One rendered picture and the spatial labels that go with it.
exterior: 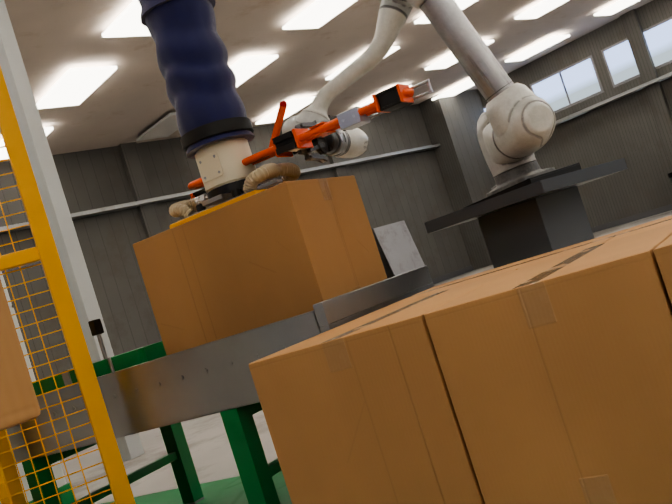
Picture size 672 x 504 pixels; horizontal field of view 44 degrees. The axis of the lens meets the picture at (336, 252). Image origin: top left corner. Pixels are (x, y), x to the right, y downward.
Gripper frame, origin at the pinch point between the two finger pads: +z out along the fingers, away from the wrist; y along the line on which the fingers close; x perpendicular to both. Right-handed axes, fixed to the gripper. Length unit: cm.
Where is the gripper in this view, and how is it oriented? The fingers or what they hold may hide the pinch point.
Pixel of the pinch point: (295, 141)
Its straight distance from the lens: 246.5
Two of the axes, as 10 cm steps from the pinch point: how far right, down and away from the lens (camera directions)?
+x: -8.3, 2.8, 4.9
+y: 3.0, 9.5, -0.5
